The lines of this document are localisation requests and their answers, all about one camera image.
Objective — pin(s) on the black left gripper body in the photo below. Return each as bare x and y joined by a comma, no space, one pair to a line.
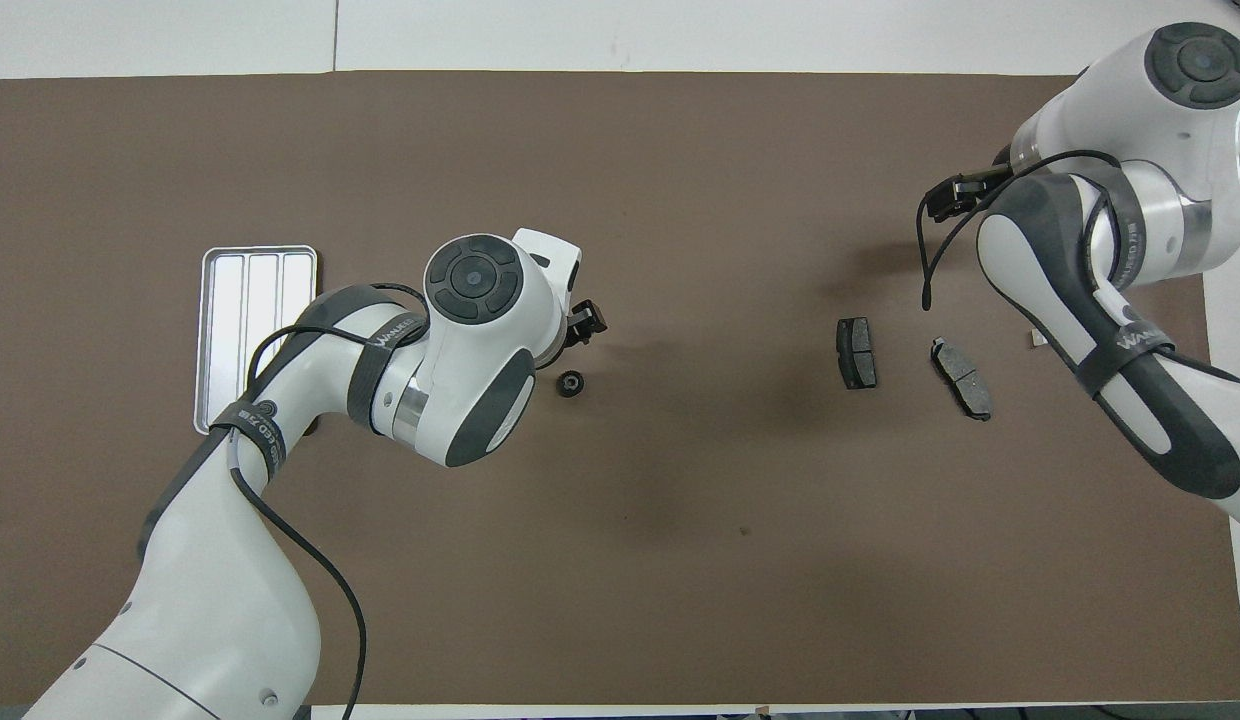
566,342

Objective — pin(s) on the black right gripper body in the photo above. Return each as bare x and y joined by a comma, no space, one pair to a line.
965,190

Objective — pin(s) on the large black bearing gear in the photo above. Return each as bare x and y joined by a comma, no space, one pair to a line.
570,384

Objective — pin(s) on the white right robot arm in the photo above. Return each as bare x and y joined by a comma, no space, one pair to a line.
1130,330

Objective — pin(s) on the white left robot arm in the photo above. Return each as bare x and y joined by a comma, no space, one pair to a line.
230,560

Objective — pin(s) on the silver metal tray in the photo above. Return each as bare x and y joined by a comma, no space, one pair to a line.
240,300

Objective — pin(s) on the curved dark brake pad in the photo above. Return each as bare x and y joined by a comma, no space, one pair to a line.
962,378

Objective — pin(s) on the brown table mat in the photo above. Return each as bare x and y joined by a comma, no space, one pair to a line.
680,500

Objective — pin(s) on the rectangular dark brake pad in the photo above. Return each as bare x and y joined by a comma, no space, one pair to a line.
857,353

